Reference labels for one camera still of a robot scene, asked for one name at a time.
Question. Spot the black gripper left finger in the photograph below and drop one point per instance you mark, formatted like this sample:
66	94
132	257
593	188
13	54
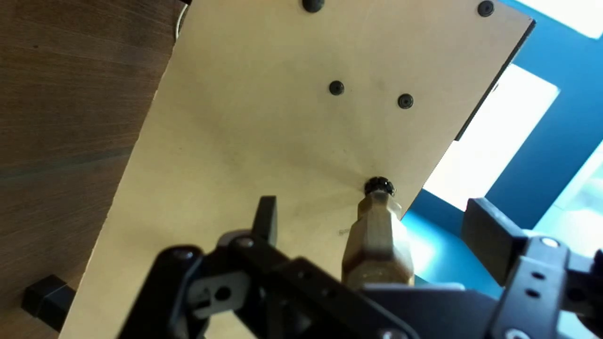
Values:
207	295

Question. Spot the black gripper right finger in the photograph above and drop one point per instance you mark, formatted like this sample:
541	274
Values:
539	289

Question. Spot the rod with three black players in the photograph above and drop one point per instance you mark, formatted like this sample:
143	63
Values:
377	246

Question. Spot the foosball table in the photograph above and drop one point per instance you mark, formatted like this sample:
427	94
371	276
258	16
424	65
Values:
250	126

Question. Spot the white wall poster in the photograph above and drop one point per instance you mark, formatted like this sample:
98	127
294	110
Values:
495	139

